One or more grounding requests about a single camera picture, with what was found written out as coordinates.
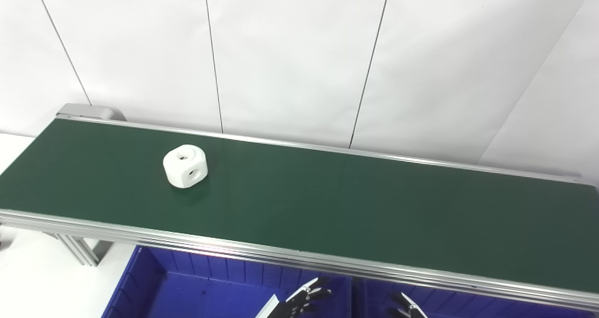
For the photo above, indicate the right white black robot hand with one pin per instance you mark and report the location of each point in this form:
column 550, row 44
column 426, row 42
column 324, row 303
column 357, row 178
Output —
column 409, row 308

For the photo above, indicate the grey conveyor end housing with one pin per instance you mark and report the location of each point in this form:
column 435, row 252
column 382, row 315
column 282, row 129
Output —
column 89, row 111

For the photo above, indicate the green conveyor belt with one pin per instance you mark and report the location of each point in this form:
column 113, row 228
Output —
column 327, row 201
column 234, row 249

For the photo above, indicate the aluminium conveyor leg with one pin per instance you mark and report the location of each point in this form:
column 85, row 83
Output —
column 84, row 250

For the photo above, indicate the white cube part with holes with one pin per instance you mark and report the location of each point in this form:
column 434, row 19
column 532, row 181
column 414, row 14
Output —
column 185, row 166

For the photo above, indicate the blue plastic bin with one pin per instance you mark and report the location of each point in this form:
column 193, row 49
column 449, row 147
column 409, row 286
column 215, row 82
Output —
column 491, row 308
column 196, row 294

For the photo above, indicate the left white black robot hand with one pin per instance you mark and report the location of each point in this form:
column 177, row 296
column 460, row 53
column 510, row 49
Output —
column 290, row 306

